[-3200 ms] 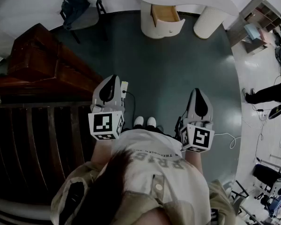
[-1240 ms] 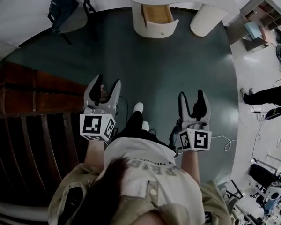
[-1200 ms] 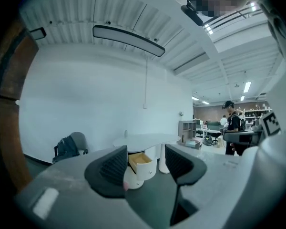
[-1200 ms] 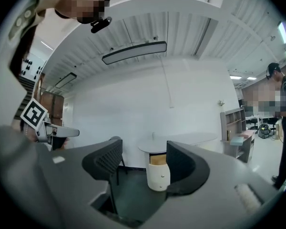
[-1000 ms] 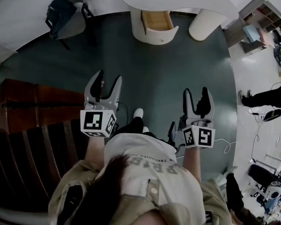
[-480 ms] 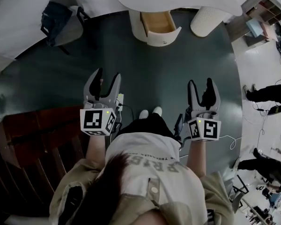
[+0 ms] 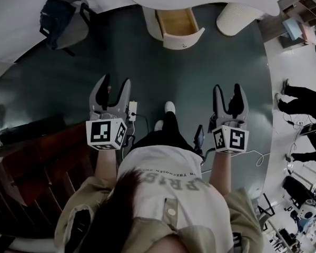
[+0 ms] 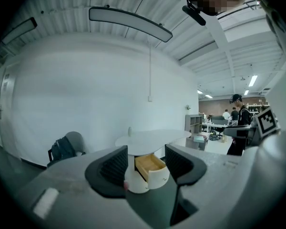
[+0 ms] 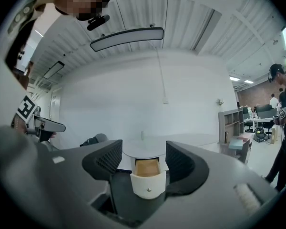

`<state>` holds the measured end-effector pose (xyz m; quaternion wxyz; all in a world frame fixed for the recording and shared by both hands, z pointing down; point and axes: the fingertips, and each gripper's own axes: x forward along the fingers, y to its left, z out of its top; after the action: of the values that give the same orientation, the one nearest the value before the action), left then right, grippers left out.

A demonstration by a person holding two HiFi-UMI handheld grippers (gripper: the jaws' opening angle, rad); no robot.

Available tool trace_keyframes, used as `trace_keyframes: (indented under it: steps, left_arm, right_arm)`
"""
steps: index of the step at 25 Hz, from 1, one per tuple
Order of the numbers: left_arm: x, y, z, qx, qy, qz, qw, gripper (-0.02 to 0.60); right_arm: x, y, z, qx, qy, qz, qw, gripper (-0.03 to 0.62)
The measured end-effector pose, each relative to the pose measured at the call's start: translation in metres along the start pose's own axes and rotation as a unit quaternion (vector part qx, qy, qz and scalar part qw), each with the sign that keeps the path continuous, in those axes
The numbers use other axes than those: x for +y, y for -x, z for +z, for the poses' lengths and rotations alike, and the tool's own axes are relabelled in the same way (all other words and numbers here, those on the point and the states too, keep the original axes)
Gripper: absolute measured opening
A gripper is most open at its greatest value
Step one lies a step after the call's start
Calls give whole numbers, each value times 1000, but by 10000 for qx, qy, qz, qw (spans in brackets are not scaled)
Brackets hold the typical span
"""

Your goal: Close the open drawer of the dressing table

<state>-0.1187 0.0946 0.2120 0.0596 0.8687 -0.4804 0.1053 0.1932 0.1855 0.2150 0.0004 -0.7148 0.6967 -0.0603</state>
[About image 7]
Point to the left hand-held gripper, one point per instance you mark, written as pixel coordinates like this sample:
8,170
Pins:
102,133

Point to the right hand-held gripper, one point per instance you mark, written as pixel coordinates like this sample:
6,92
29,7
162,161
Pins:
234,138

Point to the large white wooden drawer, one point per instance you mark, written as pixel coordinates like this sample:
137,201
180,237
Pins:
176,22

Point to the person's right forearm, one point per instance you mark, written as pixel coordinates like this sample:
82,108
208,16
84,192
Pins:
219,173

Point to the person's left forearm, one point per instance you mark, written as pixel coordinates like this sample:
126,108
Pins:
105,165

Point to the white power strip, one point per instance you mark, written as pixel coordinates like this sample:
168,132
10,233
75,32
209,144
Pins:
133,107

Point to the person's left white shoe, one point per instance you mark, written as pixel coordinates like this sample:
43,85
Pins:
158,125

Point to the person's white shoe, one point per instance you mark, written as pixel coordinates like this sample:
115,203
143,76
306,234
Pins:
170,106
158,125

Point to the person's right white shoe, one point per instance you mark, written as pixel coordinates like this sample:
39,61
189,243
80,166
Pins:
170,106

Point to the person's black trousers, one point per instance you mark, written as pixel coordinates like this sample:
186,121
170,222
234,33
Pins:
171,130

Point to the grey chair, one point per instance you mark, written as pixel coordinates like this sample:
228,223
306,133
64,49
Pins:
79,33

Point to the person's white t-shirt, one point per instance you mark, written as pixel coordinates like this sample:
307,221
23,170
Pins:
168,162

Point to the black oval floor device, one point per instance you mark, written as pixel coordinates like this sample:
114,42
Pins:
313,129

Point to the dark blue backpack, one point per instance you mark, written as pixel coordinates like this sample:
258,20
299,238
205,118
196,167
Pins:
55,17

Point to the light blue box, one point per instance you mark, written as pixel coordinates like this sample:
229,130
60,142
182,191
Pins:
292,29

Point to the pink box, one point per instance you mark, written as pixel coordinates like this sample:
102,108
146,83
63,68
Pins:
306,30

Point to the black padded seat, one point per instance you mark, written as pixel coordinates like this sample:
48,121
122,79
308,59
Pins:
297,191

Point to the person's beige jacket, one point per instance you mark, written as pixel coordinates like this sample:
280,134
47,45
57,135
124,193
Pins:
250,220

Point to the white round machine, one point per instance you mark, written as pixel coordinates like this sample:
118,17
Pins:
308,209

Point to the white mattress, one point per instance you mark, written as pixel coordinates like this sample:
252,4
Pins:
29,242

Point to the dark wooden bed frame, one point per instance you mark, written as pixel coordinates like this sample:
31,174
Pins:
42,167

